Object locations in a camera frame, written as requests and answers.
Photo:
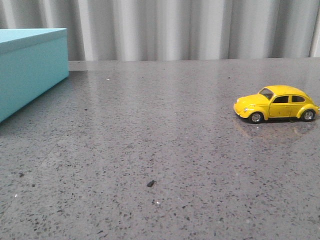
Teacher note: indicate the small black debris piece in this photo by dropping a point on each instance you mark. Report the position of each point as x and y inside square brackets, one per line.
[151, 183]

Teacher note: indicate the yellow toy beetle car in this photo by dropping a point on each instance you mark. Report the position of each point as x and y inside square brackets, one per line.
[276, 101]

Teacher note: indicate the light blue storage box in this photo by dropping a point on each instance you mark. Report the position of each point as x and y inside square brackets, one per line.
[32, 60]

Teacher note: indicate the grey pleated curtain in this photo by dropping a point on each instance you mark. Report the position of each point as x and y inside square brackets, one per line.
[166, 30]

